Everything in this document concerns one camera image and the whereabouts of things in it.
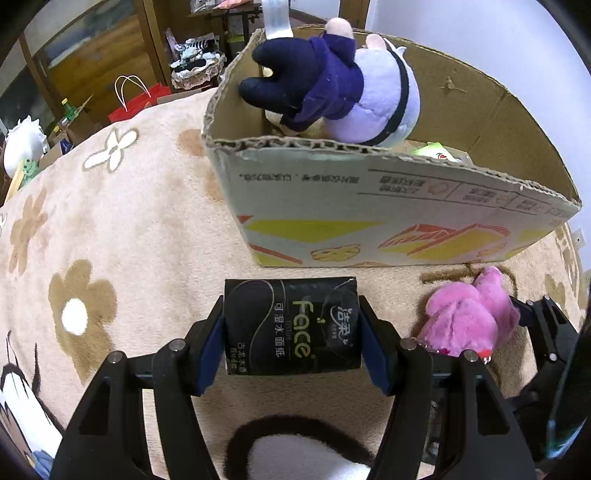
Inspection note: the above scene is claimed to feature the pink plush toy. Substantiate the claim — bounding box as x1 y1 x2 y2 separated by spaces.
418 266 520 362

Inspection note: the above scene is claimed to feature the black face tissue pack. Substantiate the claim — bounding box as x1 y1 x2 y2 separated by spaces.
222 277 362 376

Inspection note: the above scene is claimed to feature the white-haired doll plush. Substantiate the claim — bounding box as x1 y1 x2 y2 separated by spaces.
238 17 421 148

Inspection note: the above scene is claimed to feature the clear plastic packet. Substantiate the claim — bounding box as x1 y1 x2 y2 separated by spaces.
262 0 294 40

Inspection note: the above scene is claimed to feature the open cardboard box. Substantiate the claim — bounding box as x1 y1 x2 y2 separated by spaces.
204 30 582 268

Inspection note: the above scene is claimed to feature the green snack packet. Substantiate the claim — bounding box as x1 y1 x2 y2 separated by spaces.
413 142 474 166

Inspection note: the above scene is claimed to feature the green frog plush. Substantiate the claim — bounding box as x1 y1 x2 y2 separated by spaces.
6 159 41 201

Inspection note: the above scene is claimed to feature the white round plush toy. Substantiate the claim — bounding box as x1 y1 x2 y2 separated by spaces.
3 115 49 178

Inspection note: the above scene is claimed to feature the red paper gift bag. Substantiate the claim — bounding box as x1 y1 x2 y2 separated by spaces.
108 75 171 123

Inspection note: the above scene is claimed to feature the lace trimmed basket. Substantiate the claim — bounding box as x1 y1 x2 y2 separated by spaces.
165 29 226 91

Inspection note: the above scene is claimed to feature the wooden wardrobe with shelves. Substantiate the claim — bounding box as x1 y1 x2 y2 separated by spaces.
1 1 188 126

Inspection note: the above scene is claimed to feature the small black side table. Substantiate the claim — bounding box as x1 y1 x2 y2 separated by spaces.
187 1 263 56

